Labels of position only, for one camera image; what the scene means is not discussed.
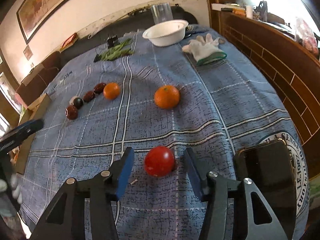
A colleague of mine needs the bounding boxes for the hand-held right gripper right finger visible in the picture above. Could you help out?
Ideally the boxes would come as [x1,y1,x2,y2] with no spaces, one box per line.
[183,147,295,240]

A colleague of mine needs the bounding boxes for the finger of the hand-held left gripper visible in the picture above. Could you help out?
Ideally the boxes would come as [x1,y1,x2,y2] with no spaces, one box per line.
[0,119,45,153]

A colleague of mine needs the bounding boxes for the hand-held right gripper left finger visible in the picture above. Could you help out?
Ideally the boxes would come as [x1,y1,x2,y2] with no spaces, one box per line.
[29,147,135,240]

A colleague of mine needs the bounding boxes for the red tomato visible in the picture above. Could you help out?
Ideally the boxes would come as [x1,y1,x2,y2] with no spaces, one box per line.
[144,146,175,177]

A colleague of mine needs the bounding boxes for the person's left hand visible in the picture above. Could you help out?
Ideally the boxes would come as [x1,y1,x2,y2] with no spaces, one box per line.
[10,174,24,205]

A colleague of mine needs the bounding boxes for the cardboard box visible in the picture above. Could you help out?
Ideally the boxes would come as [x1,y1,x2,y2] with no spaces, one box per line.
[15,93,52,175]

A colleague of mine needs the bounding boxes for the window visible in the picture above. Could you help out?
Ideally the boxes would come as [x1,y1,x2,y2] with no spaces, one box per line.
[0,55,22,130]

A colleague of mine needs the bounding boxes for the dark brown cabinet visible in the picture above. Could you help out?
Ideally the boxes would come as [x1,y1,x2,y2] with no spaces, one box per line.
[15,52,61,105]

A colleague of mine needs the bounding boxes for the black smartphone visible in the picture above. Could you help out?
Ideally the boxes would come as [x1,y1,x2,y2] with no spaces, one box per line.
[233,139,300,240]

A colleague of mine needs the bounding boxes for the blue plaid blanket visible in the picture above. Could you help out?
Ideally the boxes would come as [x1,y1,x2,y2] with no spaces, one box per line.
[19,24,310,240]

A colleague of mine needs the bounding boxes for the large orange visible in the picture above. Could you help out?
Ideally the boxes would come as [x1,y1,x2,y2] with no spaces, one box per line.
[154,85,180,109]

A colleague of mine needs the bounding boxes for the small orange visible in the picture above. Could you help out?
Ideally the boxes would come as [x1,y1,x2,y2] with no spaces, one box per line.
[103,82,121,100]

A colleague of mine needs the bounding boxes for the red packet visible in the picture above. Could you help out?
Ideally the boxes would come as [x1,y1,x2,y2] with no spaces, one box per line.
[61,33,78,49]

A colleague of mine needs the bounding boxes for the green leafy vegetables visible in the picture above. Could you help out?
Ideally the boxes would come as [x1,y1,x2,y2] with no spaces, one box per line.
[99,38,135,62]

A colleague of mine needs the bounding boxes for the small black device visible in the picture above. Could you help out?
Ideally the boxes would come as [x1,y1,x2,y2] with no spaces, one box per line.
[106,36,119,48]

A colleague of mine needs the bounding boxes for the white work glove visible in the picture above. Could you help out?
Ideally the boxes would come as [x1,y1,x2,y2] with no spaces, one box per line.
[182,33,227,65]

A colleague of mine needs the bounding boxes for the wooden headboard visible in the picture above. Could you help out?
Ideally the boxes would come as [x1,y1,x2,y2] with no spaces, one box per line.
[204,0,320,180]

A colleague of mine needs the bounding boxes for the white bowl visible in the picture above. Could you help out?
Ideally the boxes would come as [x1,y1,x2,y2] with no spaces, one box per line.
[142,19,189,47]

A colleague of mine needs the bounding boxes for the clear glass cup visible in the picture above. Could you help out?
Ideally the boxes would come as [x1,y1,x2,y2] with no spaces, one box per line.
[150,2,173,25]

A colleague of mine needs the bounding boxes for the white book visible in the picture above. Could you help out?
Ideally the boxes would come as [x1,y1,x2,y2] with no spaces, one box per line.
[211,3,247,12]

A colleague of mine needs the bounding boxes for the pink plastic bag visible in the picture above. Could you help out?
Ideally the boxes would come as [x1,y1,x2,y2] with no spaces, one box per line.
[295,17,319,55]

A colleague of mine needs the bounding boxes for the framed wall painting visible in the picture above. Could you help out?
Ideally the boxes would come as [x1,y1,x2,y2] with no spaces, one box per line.
[16,0,103,45]

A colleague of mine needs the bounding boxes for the dark grey bed frame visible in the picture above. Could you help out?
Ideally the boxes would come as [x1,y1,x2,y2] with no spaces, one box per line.
[59,5,198,60]

